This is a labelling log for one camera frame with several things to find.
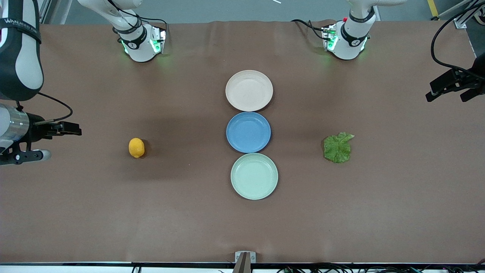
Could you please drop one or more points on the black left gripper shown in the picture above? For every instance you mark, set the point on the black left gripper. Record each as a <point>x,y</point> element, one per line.
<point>478,78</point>

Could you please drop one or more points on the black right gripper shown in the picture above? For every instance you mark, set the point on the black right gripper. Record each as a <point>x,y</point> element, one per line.
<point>38,130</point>

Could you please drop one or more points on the yellow lemon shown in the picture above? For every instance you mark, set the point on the yellow lemon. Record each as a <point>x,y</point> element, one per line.
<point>136,148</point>

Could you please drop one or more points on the green lettuce leaf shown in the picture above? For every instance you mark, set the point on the green lettuce leaf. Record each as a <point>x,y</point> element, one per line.
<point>337,148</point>

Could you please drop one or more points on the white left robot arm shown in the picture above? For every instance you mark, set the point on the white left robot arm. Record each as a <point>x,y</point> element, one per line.
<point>350,43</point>

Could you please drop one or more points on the brown table cover sheet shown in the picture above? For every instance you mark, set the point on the brown table cover sheet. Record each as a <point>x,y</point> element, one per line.
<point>113,197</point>

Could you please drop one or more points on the yellow floor tape strip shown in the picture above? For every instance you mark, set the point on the yellow floor tape strip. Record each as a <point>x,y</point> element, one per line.
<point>432,8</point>

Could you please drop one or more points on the blue plate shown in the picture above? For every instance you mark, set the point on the blue plate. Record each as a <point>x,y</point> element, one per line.
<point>248,132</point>

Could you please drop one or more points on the cream white plate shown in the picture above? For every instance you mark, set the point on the cream white plate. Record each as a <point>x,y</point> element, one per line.
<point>249,91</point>

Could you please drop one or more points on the pale green plate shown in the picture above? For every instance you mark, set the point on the pale green plate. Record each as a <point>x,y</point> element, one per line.
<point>254,176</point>

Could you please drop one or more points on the aluminium frame profile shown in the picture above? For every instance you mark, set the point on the aluminium frame profile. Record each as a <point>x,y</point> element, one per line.
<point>49,9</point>
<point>460,13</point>

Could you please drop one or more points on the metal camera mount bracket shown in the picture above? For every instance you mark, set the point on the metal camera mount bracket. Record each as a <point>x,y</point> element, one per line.
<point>245,259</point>

